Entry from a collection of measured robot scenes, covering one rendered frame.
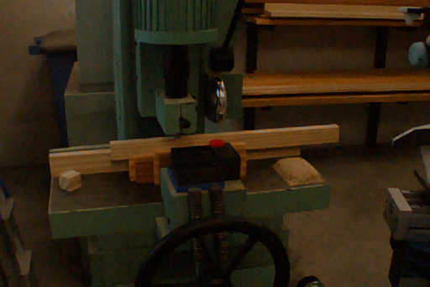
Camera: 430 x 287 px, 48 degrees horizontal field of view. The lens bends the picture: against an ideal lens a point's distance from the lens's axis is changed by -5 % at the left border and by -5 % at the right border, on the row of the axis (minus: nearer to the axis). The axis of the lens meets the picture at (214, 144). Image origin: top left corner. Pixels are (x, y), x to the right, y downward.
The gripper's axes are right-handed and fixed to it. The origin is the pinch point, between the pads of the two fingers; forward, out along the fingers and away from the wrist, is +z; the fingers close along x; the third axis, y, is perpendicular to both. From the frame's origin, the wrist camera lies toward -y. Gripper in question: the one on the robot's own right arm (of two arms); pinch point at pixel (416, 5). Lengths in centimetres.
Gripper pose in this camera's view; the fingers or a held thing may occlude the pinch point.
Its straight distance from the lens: 188.0
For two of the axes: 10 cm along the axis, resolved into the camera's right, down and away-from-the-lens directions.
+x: 9.8, -1.8, 1.3
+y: 1.2, 9.2, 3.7
